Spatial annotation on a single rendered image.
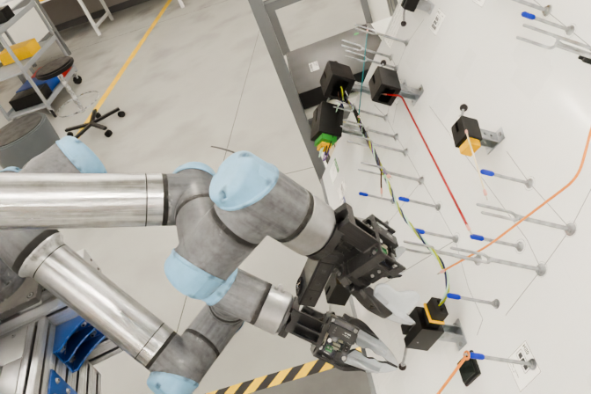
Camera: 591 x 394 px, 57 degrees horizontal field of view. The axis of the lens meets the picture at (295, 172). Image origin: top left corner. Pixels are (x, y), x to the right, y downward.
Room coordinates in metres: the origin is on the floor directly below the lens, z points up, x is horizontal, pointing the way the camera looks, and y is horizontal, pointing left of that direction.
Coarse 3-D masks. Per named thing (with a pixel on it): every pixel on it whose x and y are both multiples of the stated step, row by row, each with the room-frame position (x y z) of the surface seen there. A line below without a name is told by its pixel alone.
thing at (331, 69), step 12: (324, 72) 1.34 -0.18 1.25; (336, 72) 1.27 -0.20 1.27; (348, 72) 1.29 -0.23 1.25; (324, 84) 1.30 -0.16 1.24; (336, 84) 1.29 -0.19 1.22; (348, 84) 1.25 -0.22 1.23; (360, 84) 1.28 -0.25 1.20; (324, 96) 1.26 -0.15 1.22; (336, 96) 1.26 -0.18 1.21; (348, 96) 1.25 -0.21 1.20
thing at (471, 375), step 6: (474, 360) 0.48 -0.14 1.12; (462, 366) 0.49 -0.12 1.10; (468, 366) 0.48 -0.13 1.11; (474, 366) 0.47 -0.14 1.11; (462, 372) 0.48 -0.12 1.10; (468, 372) 0.47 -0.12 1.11; (474, 372) 0.46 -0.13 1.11; (480, 372) 0.46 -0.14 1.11; (462, 378) 0.48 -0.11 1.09; (468, 378) 0.47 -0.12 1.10; (474, 378) 0.46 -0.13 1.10; (468, 384) 0.46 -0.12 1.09
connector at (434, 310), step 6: (432, 300) 0.55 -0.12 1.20; (438, 300) 0.55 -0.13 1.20; (432, 306) 0.54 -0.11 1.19; (438, 306) 0.54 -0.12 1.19; (444, 306) 0.54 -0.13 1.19; (432, 312) 0.53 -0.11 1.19; (438, 312) 0.52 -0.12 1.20; (444, 312) 0.52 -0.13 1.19; (426, 318) 0.54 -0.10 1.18; (432, 318) 0.53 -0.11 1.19; (438, 318) 0.52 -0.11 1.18; (444, 318) 0.52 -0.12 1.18; (426, 324) 0.53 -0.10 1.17; (432, 324) 0.53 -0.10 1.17; (438, 324) 0.53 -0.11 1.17
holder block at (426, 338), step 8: (416, 312) 0.55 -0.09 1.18; (416, 320) 0.54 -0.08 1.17; (424, 320) 0.54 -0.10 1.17; (408, 328) 0.55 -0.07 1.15; (416, 328) 0.53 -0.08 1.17; (424, 328) 0.52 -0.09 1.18; (432, 328) 0.52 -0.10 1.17; (440, 328) 0.52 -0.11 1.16; (408, 336) 0.54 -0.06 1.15; (416, 336) 0.53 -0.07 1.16; (424, 336) 0.52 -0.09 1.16; (432, 336) 0.52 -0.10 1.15; (440, 336) 0.52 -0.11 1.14; (408, 344) 0.53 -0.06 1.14; (416, 344) 0.53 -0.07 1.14; (424, 344) 0.53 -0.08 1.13; (432, 344) 0.53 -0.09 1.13
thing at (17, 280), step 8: (0, 264) 1.10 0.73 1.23; (0, 272) 1.09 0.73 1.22; (8, 272) 1.09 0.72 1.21; (0, 280) 1.08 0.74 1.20; (8, 280) 1.09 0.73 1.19; (16, 280) 1.09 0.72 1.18; (24, 280) 1.10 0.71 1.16; (0, 288) 1.06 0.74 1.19; (8, 288) 1.07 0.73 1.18; (16, 288) 1.08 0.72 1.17; (0, 296) 1.06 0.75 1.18; (8, 296) 1.06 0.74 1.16
